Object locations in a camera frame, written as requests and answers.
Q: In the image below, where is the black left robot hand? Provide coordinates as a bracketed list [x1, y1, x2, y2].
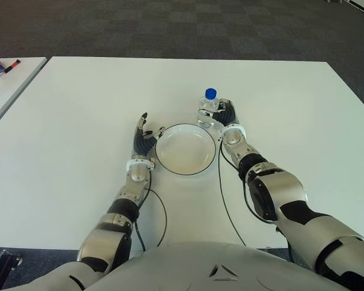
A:
[132, 112, 166, 160]

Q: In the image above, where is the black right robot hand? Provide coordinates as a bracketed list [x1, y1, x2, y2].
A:
[201, 97, 241, 127]

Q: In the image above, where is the clear blue-capped water bottle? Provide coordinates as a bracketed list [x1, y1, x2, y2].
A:
[196, 87, 221, 130]

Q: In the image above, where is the white black-rimmed plate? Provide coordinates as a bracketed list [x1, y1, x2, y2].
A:
[155, 123, 217, 176]

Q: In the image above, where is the grey robot torso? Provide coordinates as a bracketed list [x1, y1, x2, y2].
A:
[87, 241, 349, 291]

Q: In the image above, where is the red black marker pen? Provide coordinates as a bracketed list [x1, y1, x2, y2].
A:
[2, 59, 21, 75]

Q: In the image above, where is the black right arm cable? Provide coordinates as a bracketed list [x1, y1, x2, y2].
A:
[217, 136, 247, 246]

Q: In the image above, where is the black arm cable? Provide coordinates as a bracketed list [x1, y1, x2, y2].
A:
[217, 136, 247, 246]
[135, 169, 168, 252]

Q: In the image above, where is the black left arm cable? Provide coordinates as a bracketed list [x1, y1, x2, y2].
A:
[135, 169, 168, 252]

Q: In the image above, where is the black metal frame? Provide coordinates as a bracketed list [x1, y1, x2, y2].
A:
[0, 248, 22, 291]

